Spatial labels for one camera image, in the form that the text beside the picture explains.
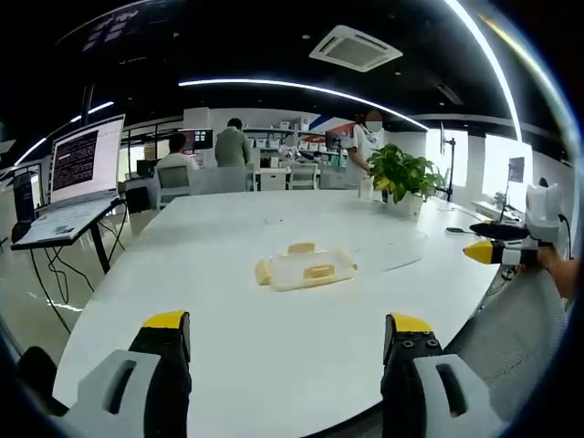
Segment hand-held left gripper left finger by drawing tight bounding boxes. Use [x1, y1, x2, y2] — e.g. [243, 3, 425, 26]
[63, 310, 193, 438]

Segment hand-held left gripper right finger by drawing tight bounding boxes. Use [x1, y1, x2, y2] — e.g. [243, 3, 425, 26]
[381, 312, 508, 438]

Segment clear lid with yellow plastic buckle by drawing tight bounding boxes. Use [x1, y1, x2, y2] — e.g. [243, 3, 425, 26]
[253, 242, 360, 294]

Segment person's right hand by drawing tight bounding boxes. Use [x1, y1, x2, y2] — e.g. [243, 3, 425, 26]
[537, 245, 584, 303]

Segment grey mesh office chair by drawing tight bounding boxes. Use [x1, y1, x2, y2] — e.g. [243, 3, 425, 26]
[443, 268, 569, 414]

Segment clear plastic sheet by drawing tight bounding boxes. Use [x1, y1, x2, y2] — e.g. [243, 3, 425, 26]
[350, 226, 430, 274]

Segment green potted plant white pot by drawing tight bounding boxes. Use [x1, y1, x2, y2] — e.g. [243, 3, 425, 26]
[366, 142, 451, 216]

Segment long ceiling light strip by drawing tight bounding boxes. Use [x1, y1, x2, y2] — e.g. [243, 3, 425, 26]
[444, 0, 524, 142]

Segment black-legged laptop stand table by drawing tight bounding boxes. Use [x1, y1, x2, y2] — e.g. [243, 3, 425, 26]
[9, 196, 127, 334]

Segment white office chair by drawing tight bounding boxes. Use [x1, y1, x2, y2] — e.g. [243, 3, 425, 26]
[154, 163, 193, 209]

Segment black box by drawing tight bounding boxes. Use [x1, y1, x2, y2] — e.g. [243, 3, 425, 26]
[12, 172, 37, 225]

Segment open white laptop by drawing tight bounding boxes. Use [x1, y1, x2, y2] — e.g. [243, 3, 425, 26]
[12, 113, 127, 245]

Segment white storage shelves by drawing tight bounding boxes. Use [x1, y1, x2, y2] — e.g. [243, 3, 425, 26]
[241, 117, 352, 170]

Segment ceiling air conditioner vent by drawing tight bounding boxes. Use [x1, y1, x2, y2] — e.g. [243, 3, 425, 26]
[308, 25, 404, 74]

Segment curved ceiling light strip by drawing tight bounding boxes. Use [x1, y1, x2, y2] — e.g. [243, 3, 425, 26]
[177, 78, 430, 131]

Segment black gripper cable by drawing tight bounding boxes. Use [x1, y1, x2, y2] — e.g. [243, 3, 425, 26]
[558, 213, 575, 262]

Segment small wall monitor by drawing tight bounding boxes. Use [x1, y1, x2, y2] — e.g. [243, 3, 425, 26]
[507, 156, 527, 184]

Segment black floor cables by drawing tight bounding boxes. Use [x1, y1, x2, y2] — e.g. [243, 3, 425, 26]
[26, 200, 133, 334]

